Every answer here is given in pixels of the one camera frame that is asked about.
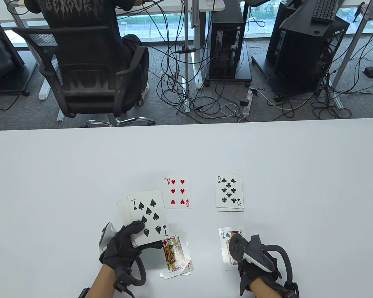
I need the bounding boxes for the person's left hand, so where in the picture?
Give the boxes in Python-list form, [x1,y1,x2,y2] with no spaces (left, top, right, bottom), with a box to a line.
[99,220,163,270]

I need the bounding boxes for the person's right hand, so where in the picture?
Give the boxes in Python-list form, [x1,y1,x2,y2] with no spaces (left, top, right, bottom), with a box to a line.
[238,256,283,297]

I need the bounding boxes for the spades face playing card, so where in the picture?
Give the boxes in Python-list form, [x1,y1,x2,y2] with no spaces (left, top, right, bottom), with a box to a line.
[218,228,244,270]

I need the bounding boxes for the deck of playing cards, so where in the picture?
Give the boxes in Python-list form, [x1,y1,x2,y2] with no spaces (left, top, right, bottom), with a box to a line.
[115,189,170,248]

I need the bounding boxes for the single red diamond playing card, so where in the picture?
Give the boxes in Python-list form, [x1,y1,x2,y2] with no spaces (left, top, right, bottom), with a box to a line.
[160,269,190,280]

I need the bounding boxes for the diamonds face playing card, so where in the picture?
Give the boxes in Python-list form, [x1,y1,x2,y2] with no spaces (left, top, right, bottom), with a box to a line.
[161,235,194,277]

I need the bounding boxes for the black spades playing card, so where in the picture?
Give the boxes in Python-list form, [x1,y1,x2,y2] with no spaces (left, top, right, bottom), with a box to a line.
[129,189,170,246]

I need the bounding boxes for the person's left forearm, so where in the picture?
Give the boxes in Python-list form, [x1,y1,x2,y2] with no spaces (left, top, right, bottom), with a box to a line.
[87,264,120,298]

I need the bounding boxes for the person's right forearm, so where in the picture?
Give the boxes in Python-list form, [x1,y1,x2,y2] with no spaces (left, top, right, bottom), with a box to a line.
[250,278,283,298]

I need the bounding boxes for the black glove sensor module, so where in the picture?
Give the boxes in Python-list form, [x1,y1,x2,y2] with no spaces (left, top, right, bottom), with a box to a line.
[113,269,134,292]

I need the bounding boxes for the black mesh office chair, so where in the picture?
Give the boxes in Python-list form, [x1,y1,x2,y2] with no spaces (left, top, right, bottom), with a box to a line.
[12,25,156,128]

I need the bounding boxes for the white power strip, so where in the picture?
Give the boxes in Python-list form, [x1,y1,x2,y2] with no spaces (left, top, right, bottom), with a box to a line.
[242,88,259,118]

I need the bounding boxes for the black wheeled computer stand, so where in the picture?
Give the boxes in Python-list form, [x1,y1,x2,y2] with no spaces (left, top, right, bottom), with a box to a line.
[205,40,253,87]

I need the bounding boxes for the black equipment cart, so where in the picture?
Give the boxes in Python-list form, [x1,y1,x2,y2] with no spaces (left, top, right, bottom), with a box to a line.
[0,18,31,97]

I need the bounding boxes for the large black computer case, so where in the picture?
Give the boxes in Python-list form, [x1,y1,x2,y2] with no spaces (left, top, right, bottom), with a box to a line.
[273,14,351,95]

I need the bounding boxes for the black computer tower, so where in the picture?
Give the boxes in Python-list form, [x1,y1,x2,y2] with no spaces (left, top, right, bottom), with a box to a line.
[209,0,246,79]
[266,0,302,65]

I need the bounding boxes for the black keyboard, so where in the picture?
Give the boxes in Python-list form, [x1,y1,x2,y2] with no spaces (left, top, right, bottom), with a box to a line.
[311,0,346,24]

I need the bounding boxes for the tangle of black cables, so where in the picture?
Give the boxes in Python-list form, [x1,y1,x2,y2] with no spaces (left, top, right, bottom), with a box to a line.
[257,70,373,120]
[155,0,246,120]

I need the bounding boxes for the white cable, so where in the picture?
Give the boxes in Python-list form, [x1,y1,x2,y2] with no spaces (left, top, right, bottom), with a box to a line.
[220,103,246,119]

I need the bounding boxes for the aluminium frame leg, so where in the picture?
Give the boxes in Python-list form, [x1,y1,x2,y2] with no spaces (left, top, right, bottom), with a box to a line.
[329,2,373,110]
[5,0,67,122]

